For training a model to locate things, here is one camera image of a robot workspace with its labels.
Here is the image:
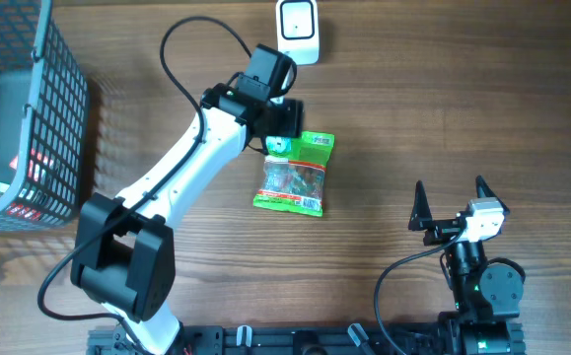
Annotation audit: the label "green snack bag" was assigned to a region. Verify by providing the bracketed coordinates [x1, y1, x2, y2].
[252, 131, 335, 217]

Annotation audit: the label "red packets in basket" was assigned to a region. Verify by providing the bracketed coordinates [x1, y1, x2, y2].
[0, 181, 42, 221]

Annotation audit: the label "dark grey mesh basket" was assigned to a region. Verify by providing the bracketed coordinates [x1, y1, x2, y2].
[0, 0, 89, 232]

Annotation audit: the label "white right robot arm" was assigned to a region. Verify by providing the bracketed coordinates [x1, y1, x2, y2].
[408, 176, 526, 354]

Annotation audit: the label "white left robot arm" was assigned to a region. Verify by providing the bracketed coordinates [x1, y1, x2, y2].
[70, 84, 304, 354]

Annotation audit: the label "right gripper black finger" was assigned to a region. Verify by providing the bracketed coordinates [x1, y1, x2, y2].
[408, 180, 433, 231]
[475, 176, 510, 215]

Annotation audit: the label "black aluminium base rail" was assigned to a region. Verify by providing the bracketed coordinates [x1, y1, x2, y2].
[87, 322, 527, 355]

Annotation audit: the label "white barcode scanner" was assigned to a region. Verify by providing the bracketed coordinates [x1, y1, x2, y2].
[275, 0, 321, 65]

